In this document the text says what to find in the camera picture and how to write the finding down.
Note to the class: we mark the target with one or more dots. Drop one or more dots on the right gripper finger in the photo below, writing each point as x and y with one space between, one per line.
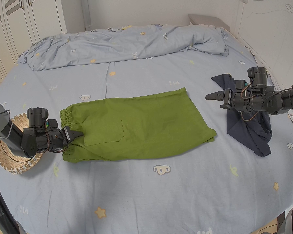
217 98
219 92

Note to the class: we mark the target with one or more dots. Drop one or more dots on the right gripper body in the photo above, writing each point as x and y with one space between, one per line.
236 100

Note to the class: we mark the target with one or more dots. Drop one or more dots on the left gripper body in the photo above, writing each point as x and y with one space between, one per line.
58 140

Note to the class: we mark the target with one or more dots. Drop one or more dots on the green shorts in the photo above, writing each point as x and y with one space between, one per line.
149 125

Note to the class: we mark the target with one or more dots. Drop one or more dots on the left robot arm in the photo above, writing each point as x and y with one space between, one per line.
29 140

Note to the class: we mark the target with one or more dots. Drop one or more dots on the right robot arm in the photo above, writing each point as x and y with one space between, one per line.
276 101

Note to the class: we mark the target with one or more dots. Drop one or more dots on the dark blue garment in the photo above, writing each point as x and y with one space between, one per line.
244 133

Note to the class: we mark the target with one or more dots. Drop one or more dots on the round woven basket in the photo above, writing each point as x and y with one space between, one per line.
12 166

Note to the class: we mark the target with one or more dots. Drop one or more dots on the bed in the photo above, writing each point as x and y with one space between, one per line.
161 191

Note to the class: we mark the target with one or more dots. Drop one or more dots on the grey bedside table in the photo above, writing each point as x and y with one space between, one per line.
207 22

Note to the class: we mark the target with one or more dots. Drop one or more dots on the pale blue quilt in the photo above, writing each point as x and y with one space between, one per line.
100 47

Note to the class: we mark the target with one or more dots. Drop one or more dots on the white wardrobe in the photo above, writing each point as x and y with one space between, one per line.
26 28

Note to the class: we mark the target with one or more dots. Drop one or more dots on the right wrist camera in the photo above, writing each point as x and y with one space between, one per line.
240 85

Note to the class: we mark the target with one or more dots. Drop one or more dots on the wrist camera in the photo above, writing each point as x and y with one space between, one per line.
53 125
240 85

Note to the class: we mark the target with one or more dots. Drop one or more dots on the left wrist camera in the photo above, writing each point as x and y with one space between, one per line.
53 125

